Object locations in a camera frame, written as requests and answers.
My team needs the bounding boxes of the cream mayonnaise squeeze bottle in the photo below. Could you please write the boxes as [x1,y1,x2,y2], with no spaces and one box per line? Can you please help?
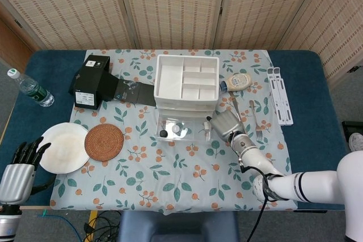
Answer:
[220,72,253,92]

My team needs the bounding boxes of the steel table knife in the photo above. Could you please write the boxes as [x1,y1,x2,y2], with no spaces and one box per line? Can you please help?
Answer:
[229,97,247,125]

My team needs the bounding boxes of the black flat packaging sleeve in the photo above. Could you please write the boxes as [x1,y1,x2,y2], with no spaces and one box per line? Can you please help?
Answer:
[113,79,157,107]

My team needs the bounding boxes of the white plastic drawer organizer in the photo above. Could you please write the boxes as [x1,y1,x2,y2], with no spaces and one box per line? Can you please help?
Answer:
[153,54,221,112]

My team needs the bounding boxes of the bamboo folding screen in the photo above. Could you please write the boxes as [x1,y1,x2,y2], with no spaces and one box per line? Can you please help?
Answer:
[0,0,363,90]

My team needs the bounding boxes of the steel fork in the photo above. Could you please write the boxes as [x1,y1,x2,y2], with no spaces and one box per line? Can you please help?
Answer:
[248,100,263,142]

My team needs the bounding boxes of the black cardboard box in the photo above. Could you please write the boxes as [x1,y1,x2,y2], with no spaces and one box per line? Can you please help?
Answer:
[67,54,120,110]

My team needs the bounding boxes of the black plastic tray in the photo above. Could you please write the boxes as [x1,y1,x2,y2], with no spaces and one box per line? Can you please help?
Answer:
[341,121,363,135]

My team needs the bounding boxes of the black floor cables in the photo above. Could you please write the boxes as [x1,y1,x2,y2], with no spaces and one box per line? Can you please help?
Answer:
[83,210,123,242]

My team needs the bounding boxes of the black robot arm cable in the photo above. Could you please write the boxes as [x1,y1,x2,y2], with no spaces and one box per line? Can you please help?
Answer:
[238,154,284,242]

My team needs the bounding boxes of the white round plate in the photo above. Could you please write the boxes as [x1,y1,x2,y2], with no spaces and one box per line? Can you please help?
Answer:
[36,122,90,175]

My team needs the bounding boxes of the white folding stand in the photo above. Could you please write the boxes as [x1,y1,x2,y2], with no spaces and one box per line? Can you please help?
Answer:
[267,66,294,126]

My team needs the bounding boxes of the clear plastic container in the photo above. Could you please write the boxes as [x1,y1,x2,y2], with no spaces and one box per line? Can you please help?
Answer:
[155,109,213,142]

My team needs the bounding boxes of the clear plastic water bottle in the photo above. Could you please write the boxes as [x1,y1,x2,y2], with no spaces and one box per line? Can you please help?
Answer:
[7,68,55,107]

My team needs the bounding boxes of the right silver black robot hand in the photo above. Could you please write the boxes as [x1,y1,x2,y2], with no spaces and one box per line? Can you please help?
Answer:
[206,111,244,141]

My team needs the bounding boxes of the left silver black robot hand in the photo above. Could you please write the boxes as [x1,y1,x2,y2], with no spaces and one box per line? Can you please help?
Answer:
[0,136,52,206]

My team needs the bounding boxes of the brown woven rattan coaster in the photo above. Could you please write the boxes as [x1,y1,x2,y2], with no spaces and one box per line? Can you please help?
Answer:
[84,123,125,162]

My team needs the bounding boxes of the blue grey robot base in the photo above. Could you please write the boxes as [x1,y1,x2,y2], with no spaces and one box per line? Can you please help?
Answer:
[117,210,239,242]

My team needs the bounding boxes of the white shoe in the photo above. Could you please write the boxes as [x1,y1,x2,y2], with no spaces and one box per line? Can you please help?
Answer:
[348,133,363,154]

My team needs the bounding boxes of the fruit and leaf print tablecloth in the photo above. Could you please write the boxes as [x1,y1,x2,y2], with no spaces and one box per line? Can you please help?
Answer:
[50,48,298,215]

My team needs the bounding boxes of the blue floor cable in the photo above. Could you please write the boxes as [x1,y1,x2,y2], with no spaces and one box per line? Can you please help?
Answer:
[39,210,86,242]

